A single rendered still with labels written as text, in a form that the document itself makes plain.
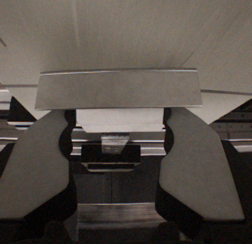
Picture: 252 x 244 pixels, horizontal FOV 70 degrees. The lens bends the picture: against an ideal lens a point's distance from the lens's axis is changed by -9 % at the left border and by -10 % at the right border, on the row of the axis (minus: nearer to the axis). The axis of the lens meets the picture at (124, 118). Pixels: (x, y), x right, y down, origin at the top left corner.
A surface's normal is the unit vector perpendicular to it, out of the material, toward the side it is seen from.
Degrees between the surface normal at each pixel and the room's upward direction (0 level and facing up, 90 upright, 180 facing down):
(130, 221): 90
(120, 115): 0
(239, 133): 90
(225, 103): 0
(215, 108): 0
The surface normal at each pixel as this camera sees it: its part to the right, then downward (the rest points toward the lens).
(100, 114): 0.01, 0.95
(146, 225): 0.06, -0.89
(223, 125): 0.10, -0.30
